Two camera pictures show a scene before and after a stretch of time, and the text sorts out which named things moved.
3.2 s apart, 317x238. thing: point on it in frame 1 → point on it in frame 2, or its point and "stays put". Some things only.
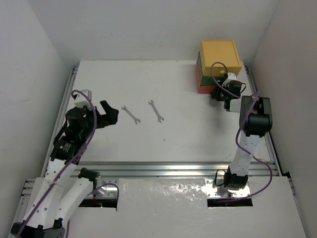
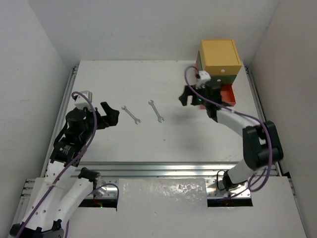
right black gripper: x=216 y=93 → x=187 y=91
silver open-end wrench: x=136 y=120 stays put
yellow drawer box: x=225 y=51 stays put
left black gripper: x=99 y=116 stays put
